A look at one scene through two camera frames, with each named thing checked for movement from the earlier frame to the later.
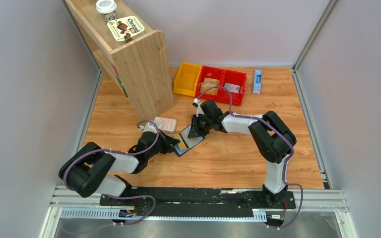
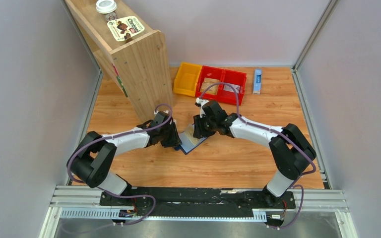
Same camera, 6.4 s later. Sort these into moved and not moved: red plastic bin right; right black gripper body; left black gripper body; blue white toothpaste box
Moved: left black gripper body
Not moved: red plastic bin right; right black gripper body; blue white toothpaste box
